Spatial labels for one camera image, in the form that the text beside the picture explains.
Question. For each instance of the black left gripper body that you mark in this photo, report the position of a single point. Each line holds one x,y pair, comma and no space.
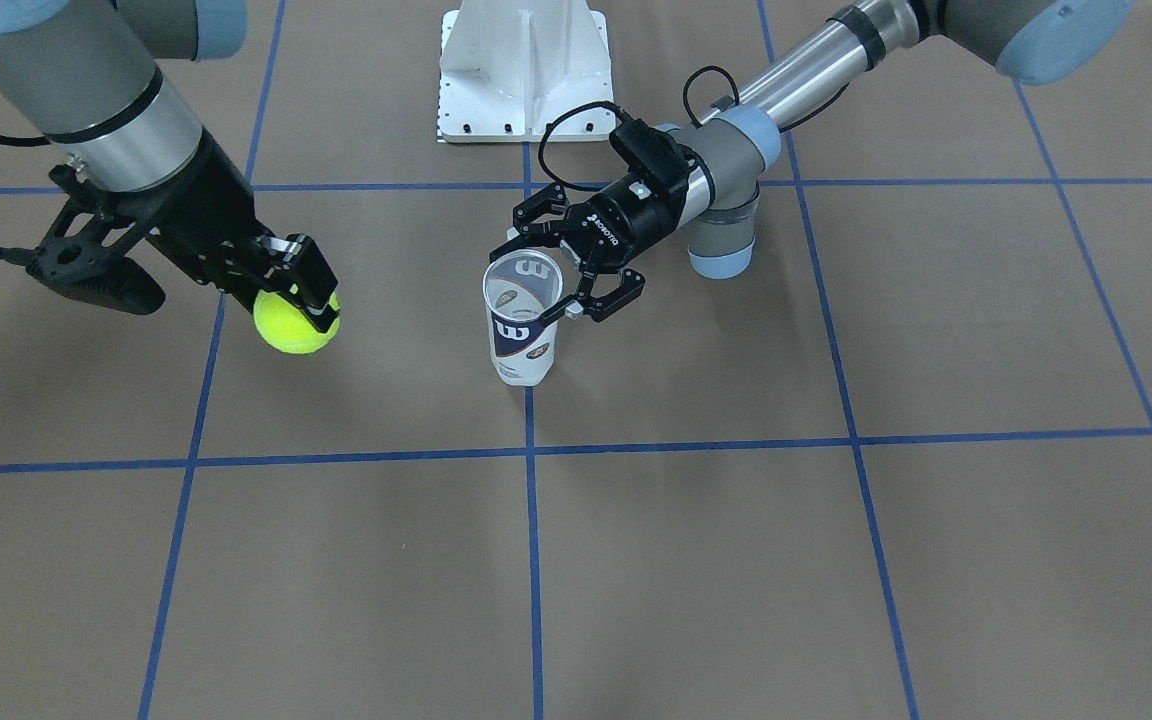
629,211

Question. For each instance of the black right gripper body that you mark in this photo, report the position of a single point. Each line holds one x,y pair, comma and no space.
204,215

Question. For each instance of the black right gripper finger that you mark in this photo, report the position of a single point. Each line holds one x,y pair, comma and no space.
298,271

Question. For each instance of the yellow tennis ball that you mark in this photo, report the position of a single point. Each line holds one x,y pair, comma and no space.
285,328

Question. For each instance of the clear Wilson tennis ball can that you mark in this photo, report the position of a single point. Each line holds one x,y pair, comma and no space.
517,288

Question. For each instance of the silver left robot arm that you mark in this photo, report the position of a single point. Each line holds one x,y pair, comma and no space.
704,177

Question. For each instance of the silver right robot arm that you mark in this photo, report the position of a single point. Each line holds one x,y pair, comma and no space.
140,166

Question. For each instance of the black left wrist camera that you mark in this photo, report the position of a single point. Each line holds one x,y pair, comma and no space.
653,156

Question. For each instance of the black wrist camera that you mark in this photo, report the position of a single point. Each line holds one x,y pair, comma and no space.
653,156
83,255

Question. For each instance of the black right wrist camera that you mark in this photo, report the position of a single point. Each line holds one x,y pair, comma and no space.
83,255

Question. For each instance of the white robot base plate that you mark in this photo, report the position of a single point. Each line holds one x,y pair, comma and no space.
508,69

